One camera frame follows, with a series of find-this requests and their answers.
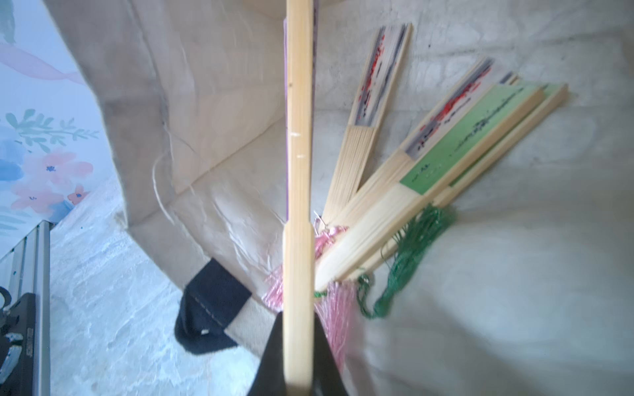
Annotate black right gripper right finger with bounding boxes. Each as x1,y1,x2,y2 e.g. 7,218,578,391
313,313,348,396

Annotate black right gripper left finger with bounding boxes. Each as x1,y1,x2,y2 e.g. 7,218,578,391
247,313,285,396

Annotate purple pink tassel fan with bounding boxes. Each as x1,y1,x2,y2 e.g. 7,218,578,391
262,0,355,396

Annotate dark green fan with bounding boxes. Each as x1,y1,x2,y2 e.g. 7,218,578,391
315,82,546,292

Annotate beige tote bag navy handles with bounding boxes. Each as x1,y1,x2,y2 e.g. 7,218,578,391
46,1,633,395

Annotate white red printed fan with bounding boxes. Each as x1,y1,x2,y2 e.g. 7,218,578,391
321,23,413,224

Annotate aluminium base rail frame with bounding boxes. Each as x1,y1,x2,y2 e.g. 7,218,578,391
1,220,51,395

